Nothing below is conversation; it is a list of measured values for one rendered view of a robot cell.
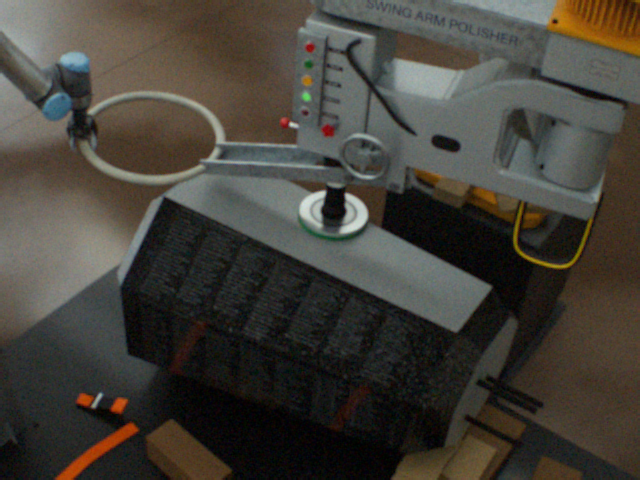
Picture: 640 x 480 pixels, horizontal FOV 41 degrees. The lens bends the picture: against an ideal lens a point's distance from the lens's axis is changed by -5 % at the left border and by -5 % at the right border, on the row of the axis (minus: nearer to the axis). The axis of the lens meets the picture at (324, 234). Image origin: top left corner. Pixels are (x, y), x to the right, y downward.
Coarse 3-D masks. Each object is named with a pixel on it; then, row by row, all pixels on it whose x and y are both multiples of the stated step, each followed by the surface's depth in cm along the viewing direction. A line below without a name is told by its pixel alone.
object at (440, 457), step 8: (440, 448) 290; (448, 448) 290; (408, 456) 287; (416, 456) 287; (424, 456) 287; (432, 456) 287; (440, 456) 287; (448, 456) 288; (400, 464) 284; (408, 464) 284; (416, 464) 284; (424, 464) 285; (432, 464) 285; (440, 464) 285; (400, 472) 282; (408, 472) 282; (416, 472) 282; (424, 472) 282; (432, 472) 282; (440, 472) 283
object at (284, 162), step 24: (216, 144) 291; (240, 144) 288; (264, 144) 285; (216, 168) 282; (240, 168) 279; (264, 168) 275; (288, 168) 271; (312, 168) 268; (336, 168) 265; (408, 168) 263
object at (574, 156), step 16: (544, 128) 234; (560, 128) 226; (576, 128) 223; (544, 144) 234; (560, 144) 228; (576, 144) 225; (592, 144) 225; (608, 144) 227; (544, 160) 235; (560, 160) 230; (576, 160) 228; (592, 160) 228; (560, 176) 233; (576, 176) 231; (592, 176) 232
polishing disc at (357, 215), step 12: (324, 192) 290; (312, 204) 285; (348, 204) 286; (360, 204) 287; (300, 216) 280; (312, 216) 280; (348, 216) 281; (360, 216) 282; (312, 228) 276; (324, 228) 276; (336, 228) 277; (348, 228) 277; (360, 228) 278
